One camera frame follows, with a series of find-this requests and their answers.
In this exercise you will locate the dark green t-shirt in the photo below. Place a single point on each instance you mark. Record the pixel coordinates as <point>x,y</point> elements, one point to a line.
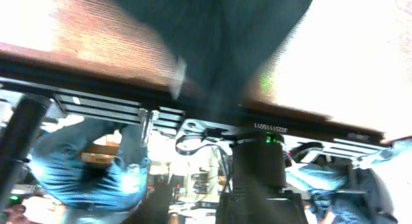
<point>223,42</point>

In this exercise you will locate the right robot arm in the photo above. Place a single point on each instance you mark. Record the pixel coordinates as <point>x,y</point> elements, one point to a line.
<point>259,194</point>

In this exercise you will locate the person in blue shirt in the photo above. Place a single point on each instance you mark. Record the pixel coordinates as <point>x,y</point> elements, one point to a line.
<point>91,195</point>

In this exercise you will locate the black aluminium table frame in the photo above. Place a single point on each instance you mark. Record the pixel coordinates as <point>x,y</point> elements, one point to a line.
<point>106,99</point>

